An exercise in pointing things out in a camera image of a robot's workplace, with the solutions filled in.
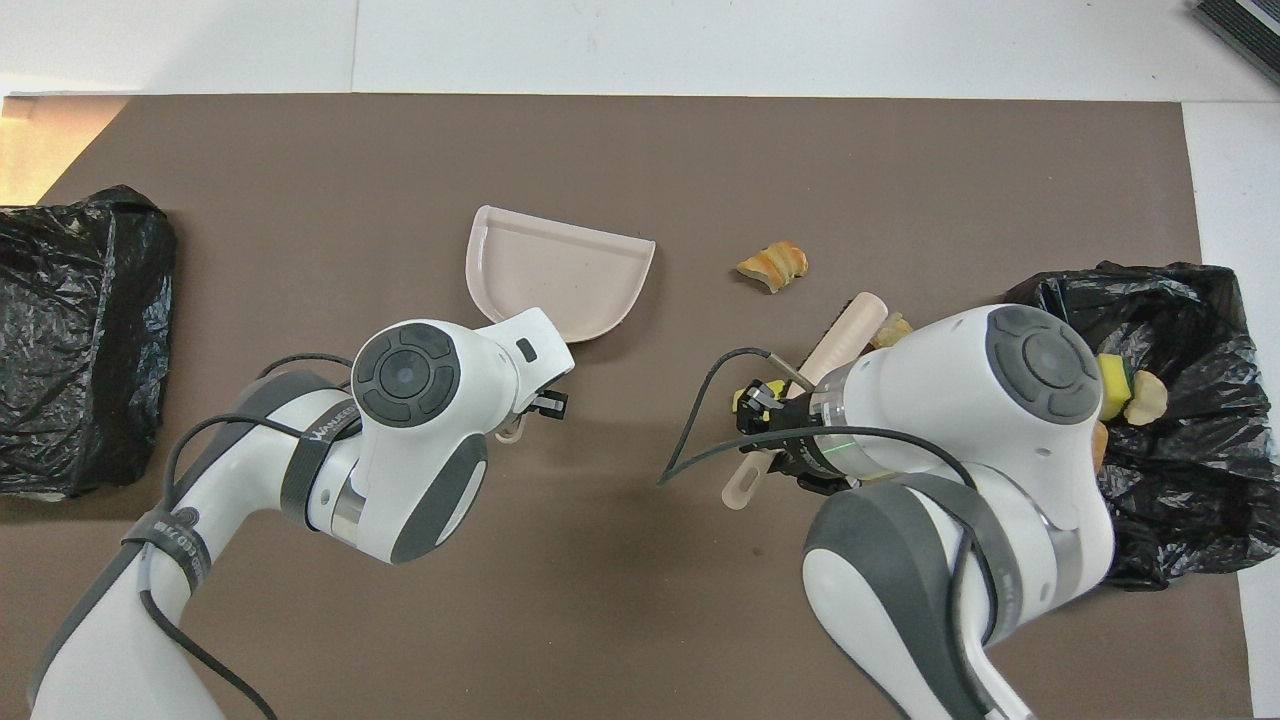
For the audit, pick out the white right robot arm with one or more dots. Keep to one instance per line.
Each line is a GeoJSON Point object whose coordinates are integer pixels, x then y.
{"type": "Point", "coordinates": [950, 420]}

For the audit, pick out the pale yellow bread chunk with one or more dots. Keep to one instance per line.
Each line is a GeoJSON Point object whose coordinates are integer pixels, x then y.
{"type": "Point", "coordinates": [1148, 398]}

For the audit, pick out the green and yellow sponge piece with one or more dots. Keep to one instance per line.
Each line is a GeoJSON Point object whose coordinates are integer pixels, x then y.
{"type": "Point", "coordinates": [1115, 388]}

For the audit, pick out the pale yellow rock chunk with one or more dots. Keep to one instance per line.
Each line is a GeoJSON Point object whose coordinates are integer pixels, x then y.
{"type": "Point", "coordinates": [892, 330]}

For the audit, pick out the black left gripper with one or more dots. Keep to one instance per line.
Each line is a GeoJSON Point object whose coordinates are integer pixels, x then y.
{"type": "Point", "coordinates": [548, 404]}

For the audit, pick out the orange striped bread piece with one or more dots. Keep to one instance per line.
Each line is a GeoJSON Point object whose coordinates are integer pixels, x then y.
{"type": "Point", "coordinates": [775, 265]}

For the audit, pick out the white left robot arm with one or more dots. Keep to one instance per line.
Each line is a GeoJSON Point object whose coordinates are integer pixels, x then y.
{"type": "Point", "coordinates": [400, 480]}

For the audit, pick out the pale pink plastic dustpan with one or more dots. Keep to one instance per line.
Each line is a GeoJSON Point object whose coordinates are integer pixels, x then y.
{"type": "Point", "coordinates": [560, 275]}

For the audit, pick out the black bag covered box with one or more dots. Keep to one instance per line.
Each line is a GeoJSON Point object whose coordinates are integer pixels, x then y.
{"type": "Point", "coordinates": [90, 340]}

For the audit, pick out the brown bread roll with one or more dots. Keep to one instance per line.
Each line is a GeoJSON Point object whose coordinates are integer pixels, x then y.
{"type": "Point", "coordinates": [1099, 445]}

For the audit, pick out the open black bag lined bin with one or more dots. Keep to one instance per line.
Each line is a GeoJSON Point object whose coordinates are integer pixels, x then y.
{"type": "Point", "coordinates": [1190, 520]}

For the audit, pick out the large brown table mat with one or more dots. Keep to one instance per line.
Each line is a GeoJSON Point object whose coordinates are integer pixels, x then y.
{"type": "Point", "coordinates": [650, 620]}

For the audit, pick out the grey ribbed device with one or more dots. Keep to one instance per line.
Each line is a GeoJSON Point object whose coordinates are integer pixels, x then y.
{"type": "Point", "coordinates": [1240, 28]}

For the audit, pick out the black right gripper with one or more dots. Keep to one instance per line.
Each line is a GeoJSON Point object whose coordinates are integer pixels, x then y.
{"type": "Point", "coordinates": [815, 440]}

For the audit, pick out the pale pink hand brush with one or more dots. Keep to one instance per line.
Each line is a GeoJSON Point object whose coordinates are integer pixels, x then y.
{"type": "Point", "coordinates": [845, 335]}

